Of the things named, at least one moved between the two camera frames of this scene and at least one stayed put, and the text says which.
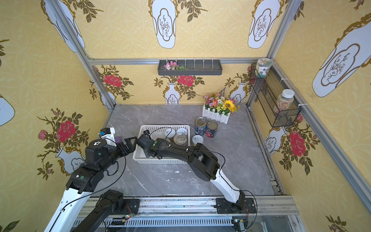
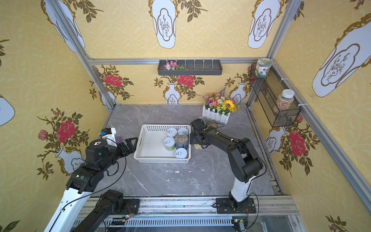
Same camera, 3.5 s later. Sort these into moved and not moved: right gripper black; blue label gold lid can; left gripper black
Moved: right gripper black
Not moved: blue label gold lid can; left gripper black
